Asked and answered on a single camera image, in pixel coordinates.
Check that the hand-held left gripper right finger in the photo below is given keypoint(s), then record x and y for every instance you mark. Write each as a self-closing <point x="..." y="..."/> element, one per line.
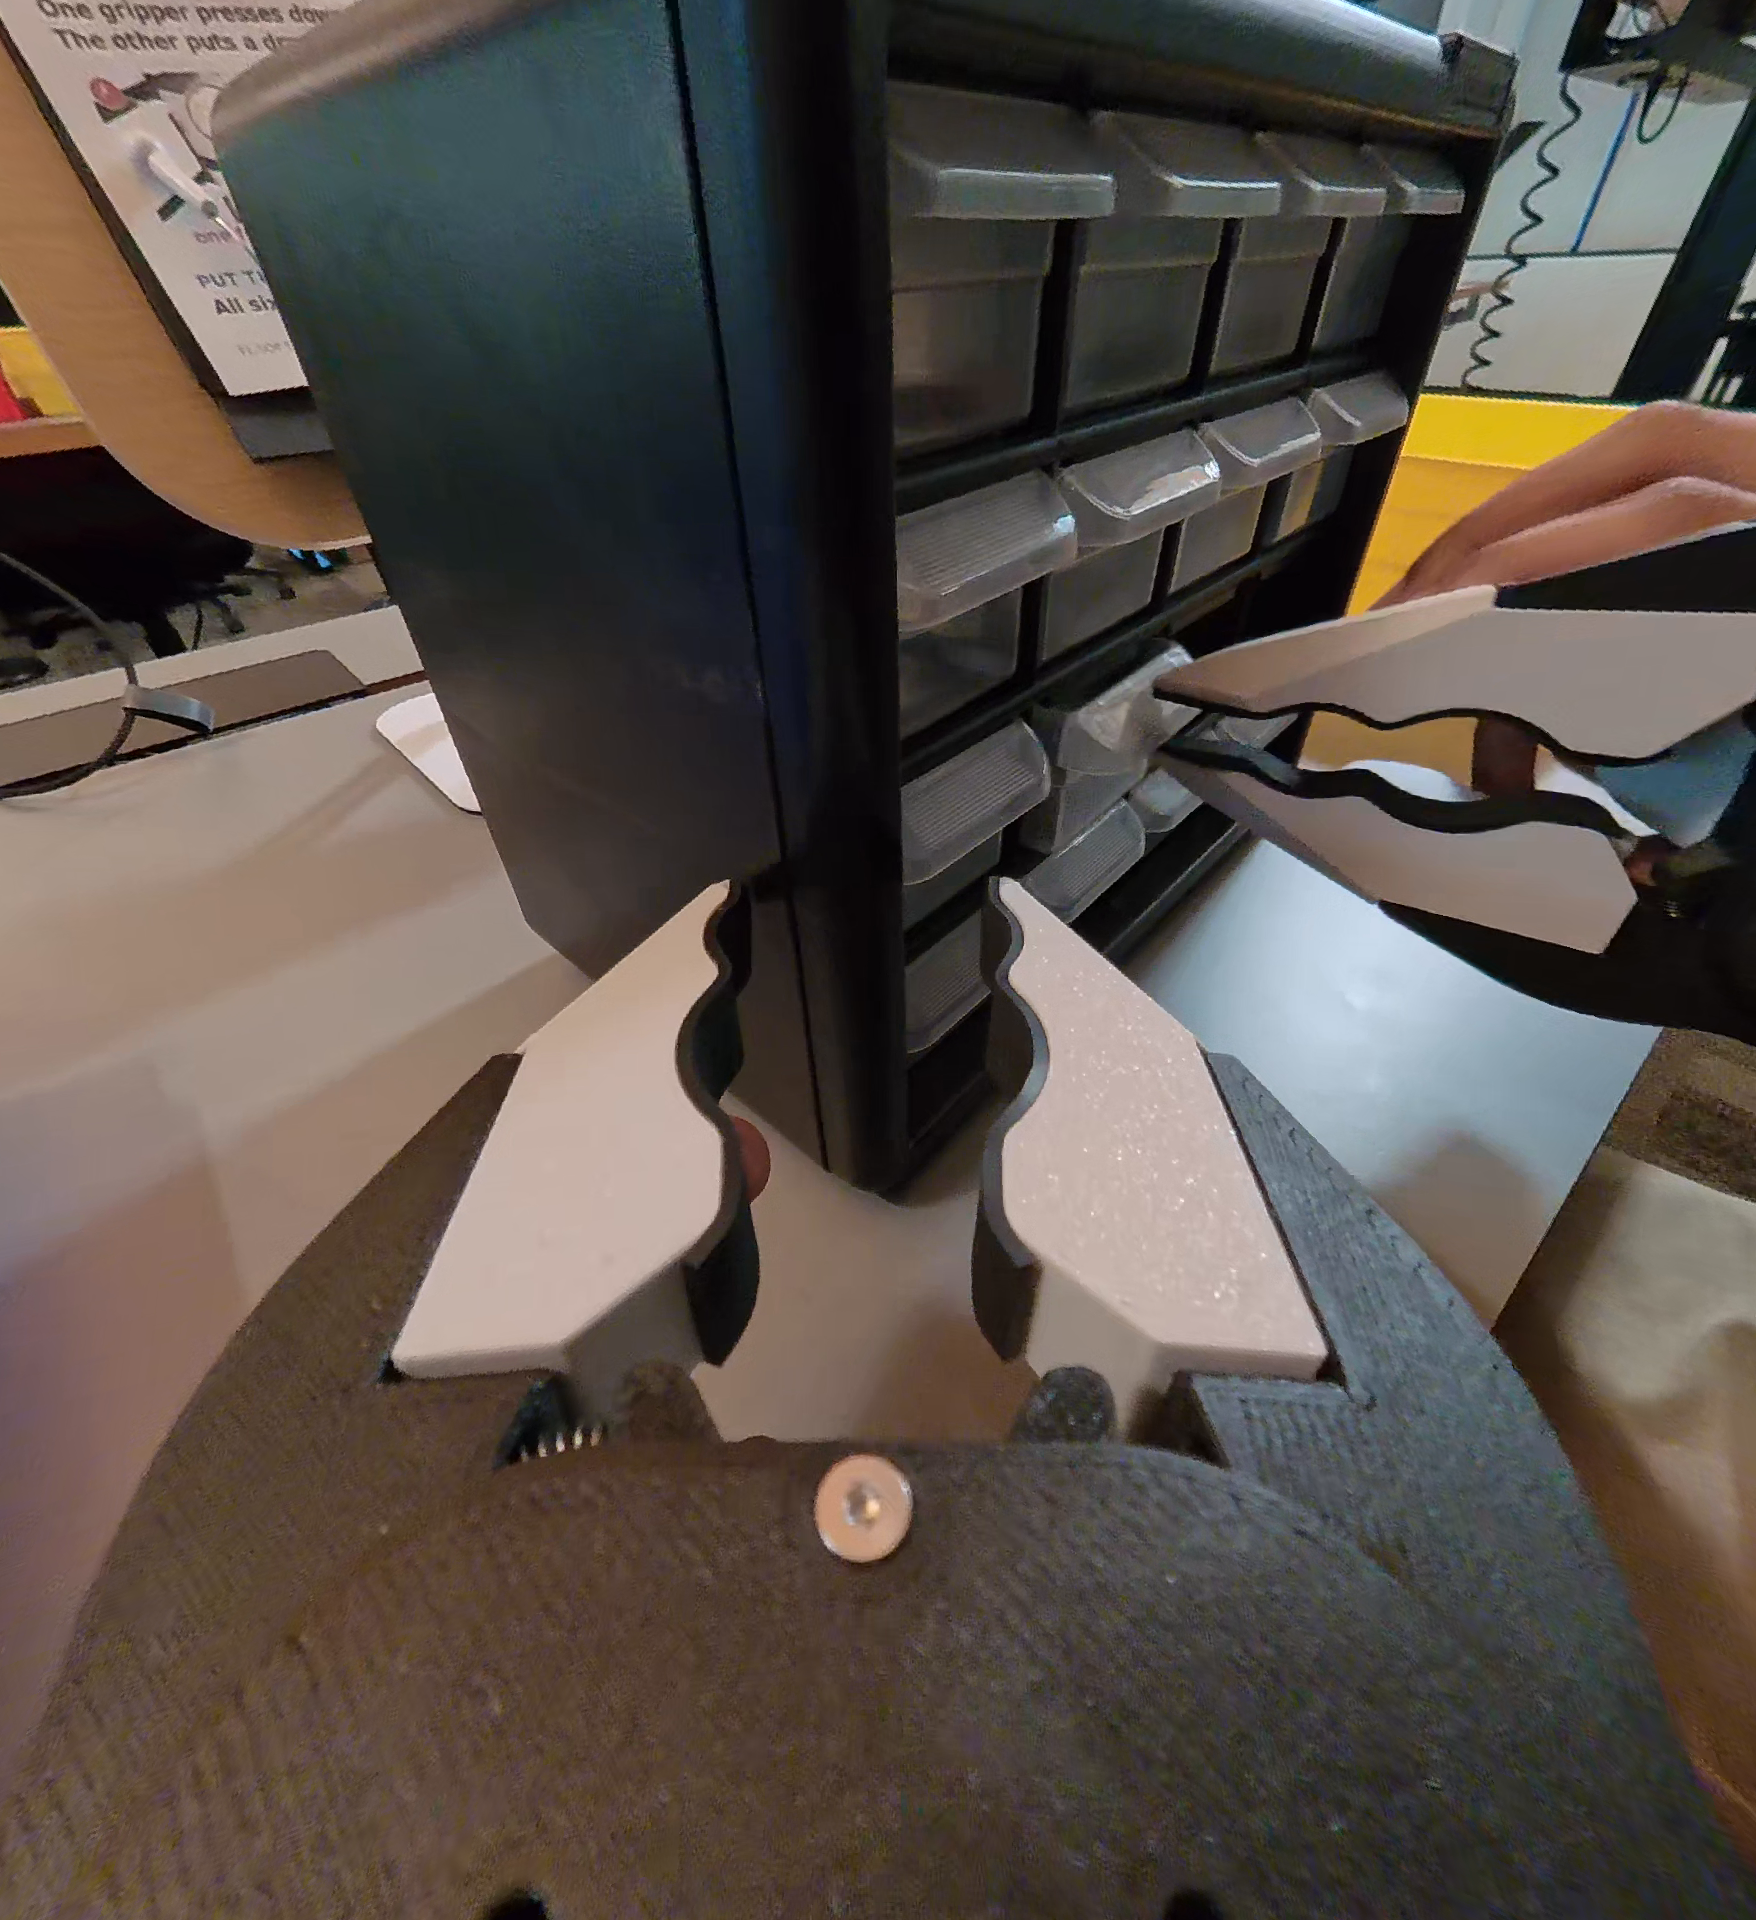
<point x="1148" y="1185"/>

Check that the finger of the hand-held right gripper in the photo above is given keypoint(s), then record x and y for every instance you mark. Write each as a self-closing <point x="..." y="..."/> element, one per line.
<point x="1478" y="870"/>
<point x="1540" y="659"/>

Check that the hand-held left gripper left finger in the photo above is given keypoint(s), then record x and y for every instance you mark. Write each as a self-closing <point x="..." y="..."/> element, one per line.
<point x="579" y="1185"/>

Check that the clear pulled-out small drawer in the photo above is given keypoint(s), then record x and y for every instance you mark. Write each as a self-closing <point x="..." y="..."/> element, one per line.
<point x="1104" y="735"/>

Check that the black small-parts drawer cabinet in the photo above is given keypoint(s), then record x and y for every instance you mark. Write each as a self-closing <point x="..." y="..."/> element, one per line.
<point x="519" y="449"/>

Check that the grey desk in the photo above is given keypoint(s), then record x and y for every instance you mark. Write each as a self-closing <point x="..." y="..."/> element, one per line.
<point x="219" y="900"/>

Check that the person's right hand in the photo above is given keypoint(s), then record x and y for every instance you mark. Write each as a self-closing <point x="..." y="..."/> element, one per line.
<point x="1644" y="481"/>

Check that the yellow plastic bin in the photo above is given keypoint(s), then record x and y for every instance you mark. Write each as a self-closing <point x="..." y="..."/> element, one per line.
<point x="1465" y="449"/>

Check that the white flat object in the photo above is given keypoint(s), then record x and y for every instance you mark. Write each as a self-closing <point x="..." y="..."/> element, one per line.
<point x="428" y="750"/>

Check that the person's beige trousers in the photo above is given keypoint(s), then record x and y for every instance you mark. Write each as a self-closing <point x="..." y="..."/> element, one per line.
<point x="1718" y="1424"/>

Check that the set of clear cabinet drawers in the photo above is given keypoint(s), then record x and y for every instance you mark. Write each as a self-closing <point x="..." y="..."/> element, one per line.
<point x="969" y="300"/>

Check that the curved wooden board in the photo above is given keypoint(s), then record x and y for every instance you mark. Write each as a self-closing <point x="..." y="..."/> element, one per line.
<point x="84" y="406"/>

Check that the wooden background table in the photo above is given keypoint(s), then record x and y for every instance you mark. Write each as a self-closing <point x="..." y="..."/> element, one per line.
<point x="9" y="440"/>

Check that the white instruction poster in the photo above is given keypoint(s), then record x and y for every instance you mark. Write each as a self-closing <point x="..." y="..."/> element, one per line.
<point x="143" y="195"/>

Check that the black metal frame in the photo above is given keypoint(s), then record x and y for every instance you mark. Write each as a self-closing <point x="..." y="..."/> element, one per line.
<point x="1749" y="195"/>

